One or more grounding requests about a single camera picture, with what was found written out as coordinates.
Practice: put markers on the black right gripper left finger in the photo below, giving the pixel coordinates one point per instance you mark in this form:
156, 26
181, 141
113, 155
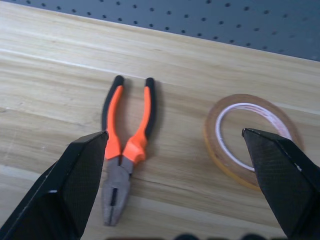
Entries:
65, 190

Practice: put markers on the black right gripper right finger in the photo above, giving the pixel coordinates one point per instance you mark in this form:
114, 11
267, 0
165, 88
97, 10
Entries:
282, 180

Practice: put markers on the amber adhesive tape roll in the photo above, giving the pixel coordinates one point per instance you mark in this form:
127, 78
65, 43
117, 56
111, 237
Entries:
215, 140

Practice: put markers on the orange and black pliers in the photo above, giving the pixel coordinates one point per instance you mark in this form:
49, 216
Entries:
113, 140

